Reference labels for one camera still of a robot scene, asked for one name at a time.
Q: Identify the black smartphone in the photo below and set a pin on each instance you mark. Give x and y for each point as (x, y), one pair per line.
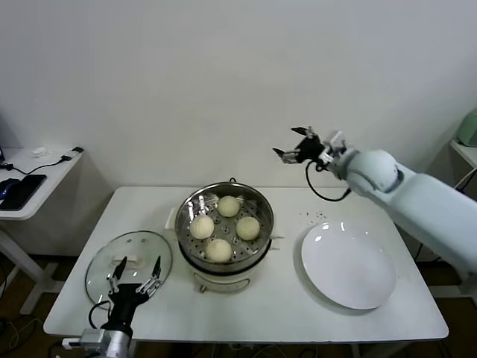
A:
(22, 190)

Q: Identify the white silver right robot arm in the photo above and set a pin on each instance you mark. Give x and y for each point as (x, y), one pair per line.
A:
(410, 197)

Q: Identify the small white object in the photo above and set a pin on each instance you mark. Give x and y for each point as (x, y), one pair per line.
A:
(39, 152)

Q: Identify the white table with appliance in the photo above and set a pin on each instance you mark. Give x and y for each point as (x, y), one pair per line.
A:
(466, 153)

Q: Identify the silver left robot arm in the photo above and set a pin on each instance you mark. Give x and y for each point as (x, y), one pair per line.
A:
(119, 345)

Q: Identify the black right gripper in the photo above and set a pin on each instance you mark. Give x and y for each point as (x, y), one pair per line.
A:
(311, 149)

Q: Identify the mint green appliance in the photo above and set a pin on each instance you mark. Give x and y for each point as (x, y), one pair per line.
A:
(469, 128)

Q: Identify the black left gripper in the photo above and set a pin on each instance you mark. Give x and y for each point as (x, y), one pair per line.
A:
(124, 300)

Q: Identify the stainless steel steamer basket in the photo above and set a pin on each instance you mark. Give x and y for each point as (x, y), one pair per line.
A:
(257, 209)

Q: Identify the white oval plate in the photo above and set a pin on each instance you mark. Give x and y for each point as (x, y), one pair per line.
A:
(346, 268)

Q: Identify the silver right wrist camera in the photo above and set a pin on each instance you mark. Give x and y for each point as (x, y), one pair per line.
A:
(337, 139)

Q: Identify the white steamed baozi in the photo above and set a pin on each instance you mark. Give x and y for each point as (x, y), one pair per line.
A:
(202, 227)
(218, 250)
(248, 228)
(228, 206)

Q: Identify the white side table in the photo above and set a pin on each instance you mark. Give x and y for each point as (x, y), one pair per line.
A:
(41, 164)

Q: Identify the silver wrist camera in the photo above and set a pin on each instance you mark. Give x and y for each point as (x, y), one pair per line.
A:
(337, 139)
(93, 338)

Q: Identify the blue computer mouse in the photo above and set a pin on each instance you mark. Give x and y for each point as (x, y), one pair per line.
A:
(7, 186)

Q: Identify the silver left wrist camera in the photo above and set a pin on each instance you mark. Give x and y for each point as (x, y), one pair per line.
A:
(93, 338)

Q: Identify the white electric cooker pot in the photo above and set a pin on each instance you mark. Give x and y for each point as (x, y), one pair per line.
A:
(220, 283)

